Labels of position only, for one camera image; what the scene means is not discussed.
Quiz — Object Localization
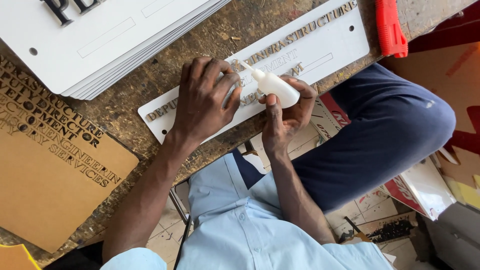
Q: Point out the navy blue trousers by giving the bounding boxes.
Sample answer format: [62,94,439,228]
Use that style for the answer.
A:
[232,62,457,214]

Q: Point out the brown cardboard with red paint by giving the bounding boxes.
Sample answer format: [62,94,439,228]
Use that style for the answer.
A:
[380,40,480,188]

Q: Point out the dark red board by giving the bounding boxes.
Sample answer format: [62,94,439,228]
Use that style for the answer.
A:
[407,14,480,54]

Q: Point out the row of gold cut-out letters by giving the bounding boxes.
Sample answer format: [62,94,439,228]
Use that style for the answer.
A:
[145,0,359,123]

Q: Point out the white sign plate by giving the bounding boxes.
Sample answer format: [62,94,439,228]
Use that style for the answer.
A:
[138,0,370,145]

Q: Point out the red plastic utility knife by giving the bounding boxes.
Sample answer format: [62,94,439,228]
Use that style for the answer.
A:
[375,0,409,59]

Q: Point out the person's right hand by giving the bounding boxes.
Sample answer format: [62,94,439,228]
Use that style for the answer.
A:
[258,74,318,156]

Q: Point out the black cut-out letter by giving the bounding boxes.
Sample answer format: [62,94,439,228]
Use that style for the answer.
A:
[71,0,105,16]
[40,0,75,28]

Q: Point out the yellow sheet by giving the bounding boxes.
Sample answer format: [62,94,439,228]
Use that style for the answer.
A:
[443,174,480,211]

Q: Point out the red white printed board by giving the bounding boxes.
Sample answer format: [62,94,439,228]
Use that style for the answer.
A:
[310,91,352,140]
[378,157,457,222]

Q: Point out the wooden plank with black paint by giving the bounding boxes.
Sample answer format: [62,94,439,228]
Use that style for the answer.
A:
[338,211,419,245]

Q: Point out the metal stool frame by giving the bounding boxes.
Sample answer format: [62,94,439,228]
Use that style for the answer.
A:
[168,179,193,270]

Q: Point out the stack of white sign plates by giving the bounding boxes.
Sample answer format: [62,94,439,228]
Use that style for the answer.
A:
[0,0,232,101]

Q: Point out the white glue bottle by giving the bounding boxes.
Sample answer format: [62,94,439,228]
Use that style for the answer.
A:
[230,52,301,109]

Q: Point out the brown cardboard sheet with letters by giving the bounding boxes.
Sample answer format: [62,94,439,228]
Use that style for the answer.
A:
[0,54,140,254]

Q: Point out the light blue shirt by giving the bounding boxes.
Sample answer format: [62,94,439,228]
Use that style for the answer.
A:
[100,150,395,270]

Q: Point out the person's left hand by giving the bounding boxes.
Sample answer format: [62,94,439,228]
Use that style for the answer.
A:
[169,56,243,148]

